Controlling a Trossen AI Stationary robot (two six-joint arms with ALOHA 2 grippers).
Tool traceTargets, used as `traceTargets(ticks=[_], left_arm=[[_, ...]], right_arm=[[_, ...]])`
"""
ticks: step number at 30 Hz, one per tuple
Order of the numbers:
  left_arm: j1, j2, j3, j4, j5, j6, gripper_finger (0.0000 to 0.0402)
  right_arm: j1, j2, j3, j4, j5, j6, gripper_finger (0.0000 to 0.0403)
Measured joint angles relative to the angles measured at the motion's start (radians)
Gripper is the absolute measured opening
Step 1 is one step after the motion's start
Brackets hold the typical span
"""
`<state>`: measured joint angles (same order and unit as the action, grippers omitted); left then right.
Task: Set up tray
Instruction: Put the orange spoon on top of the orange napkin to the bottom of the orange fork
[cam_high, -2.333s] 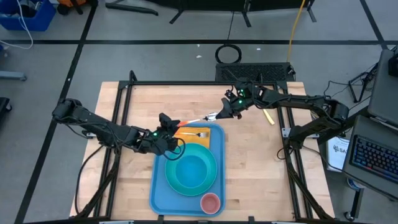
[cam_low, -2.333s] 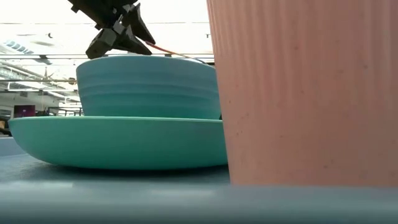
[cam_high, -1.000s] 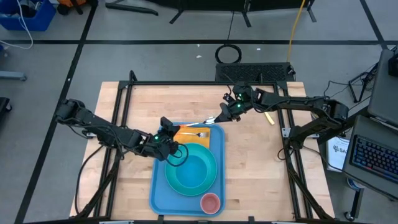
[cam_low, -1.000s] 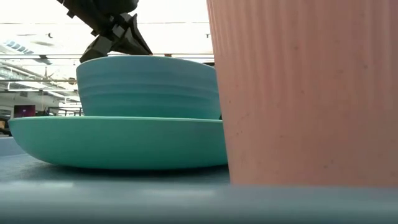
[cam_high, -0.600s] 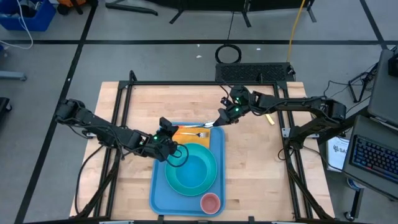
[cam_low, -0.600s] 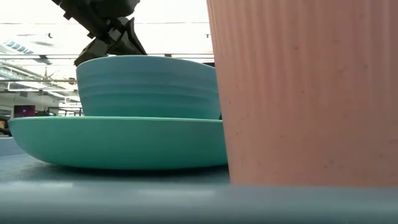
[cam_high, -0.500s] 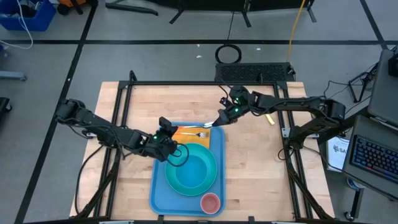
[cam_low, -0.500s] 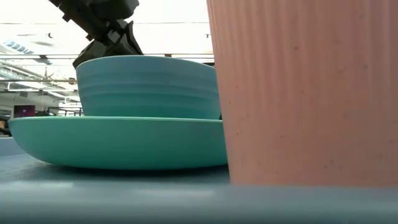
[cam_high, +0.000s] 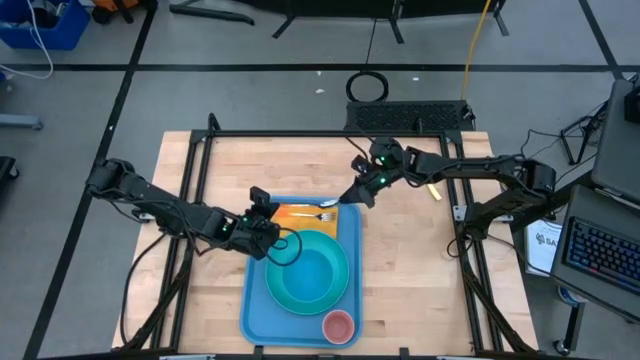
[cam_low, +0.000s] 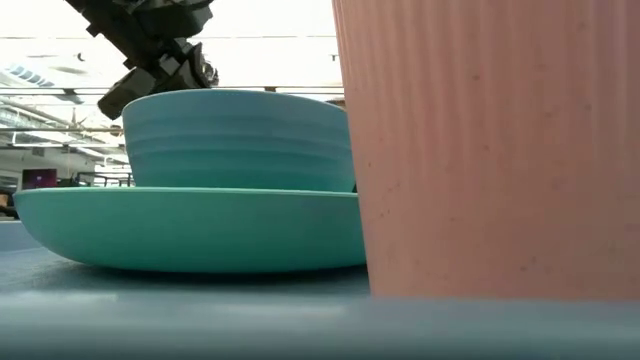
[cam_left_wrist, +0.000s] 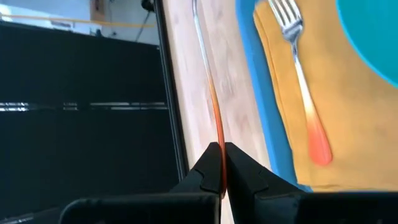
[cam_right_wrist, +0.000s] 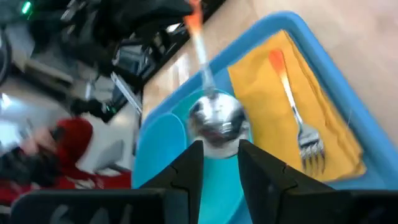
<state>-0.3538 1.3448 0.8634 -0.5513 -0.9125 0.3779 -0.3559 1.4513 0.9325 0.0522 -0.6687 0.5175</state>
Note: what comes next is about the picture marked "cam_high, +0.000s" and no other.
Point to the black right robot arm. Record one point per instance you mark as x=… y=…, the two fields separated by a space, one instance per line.
x=475 y=165

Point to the pink cup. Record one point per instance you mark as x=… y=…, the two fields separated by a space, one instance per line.
x=338 y=327

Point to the blue plastic tray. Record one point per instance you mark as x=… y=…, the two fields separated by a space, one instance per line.
x=260 y=310

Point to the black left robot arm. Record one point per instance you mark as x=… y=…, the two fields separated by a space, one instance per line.
x=170 y=207

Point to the black caster base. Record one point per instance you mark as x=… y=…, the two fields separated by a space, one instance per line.
x=6 y=170

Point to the yellow connector bundle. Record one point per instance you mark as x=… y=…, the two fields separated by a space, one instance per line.
x=520 y=194

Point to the orange and black bag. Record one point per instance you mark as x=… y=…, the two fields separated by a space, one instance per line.
x=112 y=5

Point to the blue plastic bin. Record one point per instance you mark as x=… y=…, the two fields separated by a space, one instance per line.
x=65 y=35

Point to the teal plate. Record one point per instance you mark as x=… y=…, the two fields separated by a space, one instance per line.
x=340 y=280

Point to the white printed box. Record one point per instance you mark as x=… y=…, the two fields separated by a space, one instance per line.
x=542 y=250

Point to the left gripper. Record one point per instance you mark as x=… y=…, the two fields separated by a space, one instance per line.
x=257 y=232

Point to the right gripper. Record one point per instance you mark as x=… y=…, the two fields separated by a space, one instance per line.
x=382 y=167

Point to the black perforated computer case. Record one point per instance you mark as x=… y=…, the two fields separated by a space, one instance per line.
x=400 y=116

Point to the black metal frame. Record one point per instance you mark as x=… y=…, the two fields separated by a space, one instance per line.
x=300 y=134

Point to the grey floor bar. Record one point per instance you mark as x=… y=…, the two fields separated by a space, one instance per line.
x=20 y=121

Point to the black divider screen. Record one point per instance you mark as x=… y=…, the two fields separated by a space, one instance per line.
x=350 y=6

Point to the grey monitor back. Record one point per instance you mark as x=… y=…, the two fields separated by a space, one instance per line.
x=617 y=150

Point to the blue-teal bowl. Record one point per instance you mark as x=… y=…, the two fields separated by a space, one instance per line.
x=312 y=277

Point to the black floor bar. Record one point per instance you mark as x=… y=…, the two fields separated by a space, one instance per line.
x=210 y=13

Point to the orange napkin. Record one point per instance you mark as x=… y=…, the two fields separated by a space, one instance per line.
x=300 y=227

